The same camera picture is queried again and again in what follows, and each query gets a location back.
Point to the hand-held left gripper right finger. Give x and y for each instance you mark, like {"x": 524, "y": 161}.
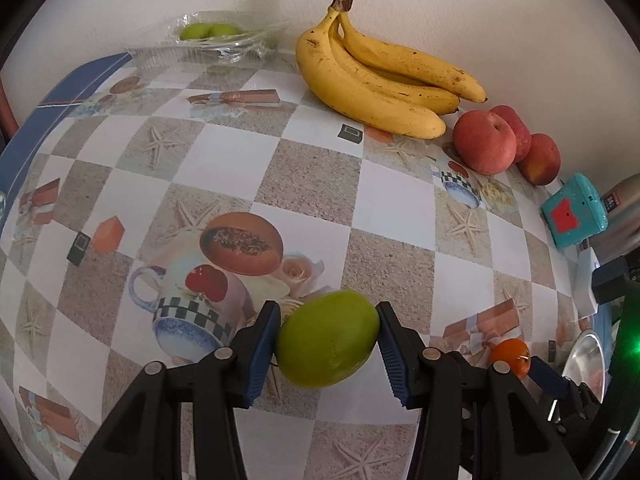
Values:
{"x": 395, "y": 360}

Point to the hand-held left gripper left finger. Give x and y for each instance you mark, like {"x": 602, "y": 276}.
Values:
{"x": 260, "y": 355}

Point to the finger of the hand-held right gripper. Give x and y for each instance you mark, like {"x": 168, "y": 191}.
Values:
{"x": 547, "y": 377}

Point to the round stainless steel basin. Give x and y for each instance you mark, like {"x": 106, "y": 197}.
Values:
{"x": 585, "y": 360}

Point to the tangerine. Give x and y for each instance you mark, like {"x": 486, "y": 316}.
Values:
{"x": 507, "y": 352}

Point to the round green jujube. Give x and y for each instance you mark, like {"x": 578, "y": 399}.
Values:
{"x": 327, "y": 337}

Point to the white power strip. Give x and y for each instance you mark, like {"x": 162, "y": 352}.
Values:
{"x": 584, "y": 280}

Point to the black charger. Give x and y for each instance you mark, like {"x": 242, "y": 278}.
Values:
{"x": 612, "y": 280}

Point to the stainless steel thermos jug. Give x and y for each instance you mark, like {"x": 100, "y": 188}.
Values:
{"x": 622, "y": 220}

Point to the teal plastic box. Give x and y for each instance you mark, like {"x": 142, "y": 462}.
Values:
{"x": 575, "y": 210}

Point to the checkered printed tablecloth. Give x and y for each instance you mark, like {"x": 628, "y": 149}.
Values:
{"x": 310, "y": 175}

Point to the red apple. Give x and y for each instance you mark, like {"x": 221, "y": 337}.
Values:
{"x": 520, "y": 130}
{"x": 540, "y": 160}

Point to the pink apple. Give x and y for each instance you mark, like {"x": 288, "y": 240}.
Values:
{"x": 484, "y": 142}

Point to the bunch of yellow bananas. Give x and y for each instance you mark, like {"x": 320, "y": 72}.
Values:
{"x": 370, "y": 85}

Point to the clear plastic container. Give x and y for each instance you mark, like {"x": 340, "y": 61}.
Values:
{"x": 220, "y": 50}

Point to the small green jujube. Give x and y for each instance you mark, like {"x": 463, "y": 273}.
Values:
{"x": 194, "y": 32}
{"x": 221, "y": 30}

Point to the red bar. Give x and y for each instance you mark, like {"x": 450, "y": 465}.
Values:
{"x": 6, "y": 110}

